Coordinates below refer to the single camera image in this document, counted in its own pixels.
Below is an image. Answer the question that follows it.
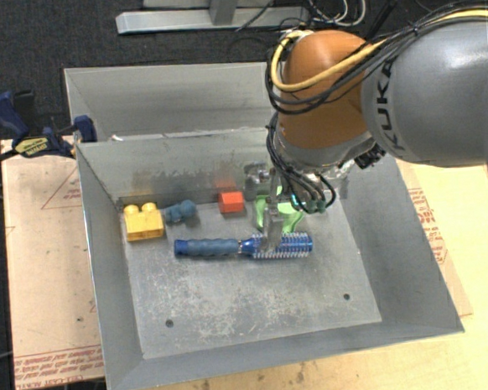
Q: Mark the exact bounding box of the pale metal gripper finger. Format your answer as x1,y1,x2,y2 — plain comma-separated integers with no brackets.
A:
255,205,287,252

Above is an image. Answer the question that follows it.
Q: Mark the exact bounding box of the red-orange block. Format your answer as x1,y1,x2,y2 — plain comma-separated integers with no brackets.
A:
217,190,247,216

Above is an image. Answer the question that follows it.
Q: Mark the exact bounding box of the blue hairbrush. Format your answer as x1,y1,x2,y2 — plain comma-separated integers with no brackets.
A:
173,227,315,268

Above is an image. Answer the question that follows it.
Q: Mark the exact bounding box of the grey metal bin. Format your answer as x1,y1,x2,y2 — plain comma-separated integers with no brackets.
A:
63,38,468,390

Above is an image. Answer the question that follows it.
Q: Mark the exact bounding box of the blue-green toy figure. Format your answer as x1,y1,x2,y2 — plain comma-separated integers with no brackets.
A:
162,199,199,227

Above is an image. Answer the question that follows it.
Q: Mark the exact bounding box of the yellow toy brick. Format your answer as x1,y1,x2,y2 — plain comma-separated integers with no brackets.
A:
122,200,166,243

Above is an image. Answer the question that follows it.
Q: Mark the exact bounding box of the brown cardboard board, red print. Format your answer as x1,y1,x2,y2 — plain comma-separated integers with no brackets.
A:
0,103,477,390

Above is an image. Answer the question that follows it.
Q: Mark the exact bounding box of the black cylinder on white bracket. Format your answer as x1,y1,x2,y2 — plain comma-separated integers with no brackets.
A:
335,141,389,178

